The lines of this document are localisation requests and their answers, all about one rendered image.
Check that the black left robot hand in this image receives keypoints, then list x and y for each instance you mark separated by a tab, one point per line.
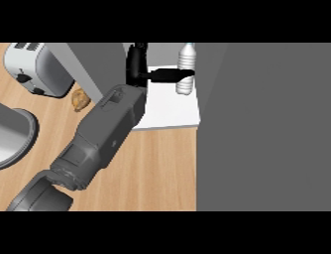
137	66

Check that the clear plastic water bottle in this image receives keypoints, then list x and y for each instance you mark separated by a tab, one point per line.
188	58

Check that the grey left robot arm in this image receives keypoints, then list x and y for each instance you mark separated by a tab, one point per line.
107	125

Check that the large dark grey cabinet door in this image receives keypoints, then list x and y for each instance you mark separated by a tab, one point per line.
275	127

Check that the brown croissant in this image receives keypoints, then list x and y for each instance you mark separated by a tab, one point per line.
80	100

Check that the silver toaster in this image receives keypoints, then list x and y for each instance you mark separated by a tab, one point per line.
35	67

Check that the grey round pot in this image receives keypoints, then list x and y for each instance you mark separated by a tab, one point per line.
1	135

